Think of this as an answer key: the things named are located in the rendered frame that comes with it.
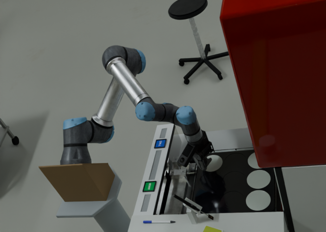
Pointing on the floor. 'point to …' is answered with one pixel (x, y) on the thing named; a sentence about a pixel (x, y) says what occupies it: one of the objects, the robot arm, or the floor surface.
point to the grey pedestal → (100, 210)
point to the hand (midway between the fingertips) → (202, 169)
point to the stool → (187, 1)
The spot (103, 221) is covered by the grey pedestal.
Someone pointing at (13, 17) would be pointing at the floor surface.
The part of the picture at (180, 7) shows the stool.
